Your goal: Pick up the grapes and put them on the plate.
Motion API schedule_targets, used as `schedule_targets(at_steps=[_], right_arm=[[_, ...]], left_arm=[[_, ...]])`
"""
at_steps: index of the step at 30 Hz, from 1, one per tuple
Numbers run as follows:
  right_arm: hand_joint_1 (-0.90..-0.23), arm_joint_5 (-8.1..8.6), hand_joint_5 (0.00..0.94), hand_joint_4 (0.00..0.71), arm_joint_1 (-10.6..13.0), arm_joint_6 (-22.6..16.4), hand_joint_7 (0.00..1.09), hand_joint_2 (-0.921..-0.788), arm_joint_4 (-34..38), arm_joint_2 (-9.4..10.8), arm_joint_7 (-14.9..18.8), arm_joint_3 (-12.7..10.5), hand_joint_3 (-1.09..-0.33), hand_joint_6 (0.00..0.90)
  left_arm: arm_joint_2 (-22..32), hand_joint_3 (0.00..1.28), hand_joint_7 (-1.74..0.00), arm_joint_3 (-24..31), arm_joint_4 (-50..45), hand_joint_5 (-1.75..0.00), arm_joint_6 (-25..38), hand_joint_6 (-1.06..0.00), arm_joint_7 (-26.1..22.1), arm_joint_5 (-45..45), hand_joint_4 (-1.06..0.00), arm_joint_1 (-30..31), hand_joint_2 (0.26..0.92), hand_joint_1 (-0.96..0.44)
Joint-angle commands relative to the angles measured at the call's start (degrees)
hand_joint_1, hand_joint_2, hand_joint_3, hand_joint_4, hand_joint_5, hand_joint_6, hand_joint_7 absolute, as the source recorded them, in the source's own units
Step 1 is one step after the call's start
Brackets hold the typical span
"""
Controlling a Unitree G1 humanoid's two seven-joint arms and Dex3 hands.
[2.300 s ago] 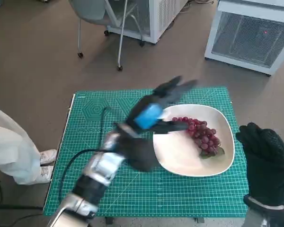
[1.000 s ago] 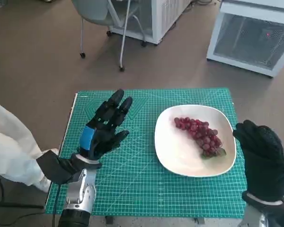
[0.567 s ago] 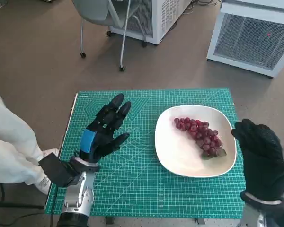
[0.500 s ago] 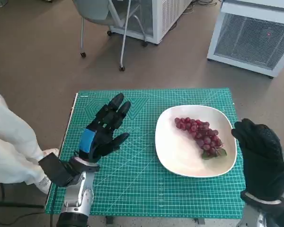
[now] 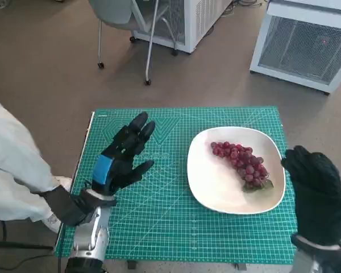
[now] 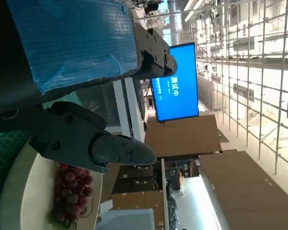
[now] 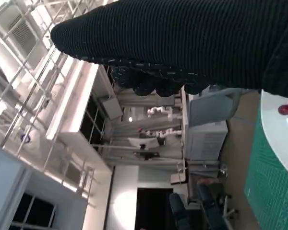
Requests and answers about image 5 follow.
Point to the grey chair with metal legs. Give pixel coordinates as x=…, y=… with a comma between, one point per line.
x=113, y=14

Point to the white plate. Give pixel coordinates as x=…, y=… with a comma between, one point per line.
x=216, y=182

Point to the purple toy grape bunch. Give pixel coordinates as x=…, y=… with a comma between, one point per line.
x=244, y=162

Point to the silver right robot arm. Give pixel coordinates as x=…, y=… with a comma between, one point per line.
x=315, y=256

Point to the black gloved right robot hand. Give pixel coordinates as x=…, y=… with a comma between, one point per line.
x=318, y=199

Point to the black stand leg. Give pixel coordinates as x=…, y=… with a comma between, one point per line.
x=20, y=245

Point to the green cutting mat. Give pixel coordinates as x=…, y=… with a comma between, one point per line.
x=159, y=216

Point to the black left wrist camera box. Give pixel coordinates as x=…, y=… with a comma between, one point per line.
x=65, y=204

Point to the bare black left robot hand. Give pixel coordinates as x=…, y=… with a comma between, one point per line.
x=122, y=159

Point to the white mesh cabinet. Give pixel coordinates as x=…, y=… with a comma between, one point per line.
x=301, y=48
x=193, y=22

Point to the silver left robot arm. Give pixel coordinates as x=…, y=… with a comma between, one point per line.
x=91, y=233

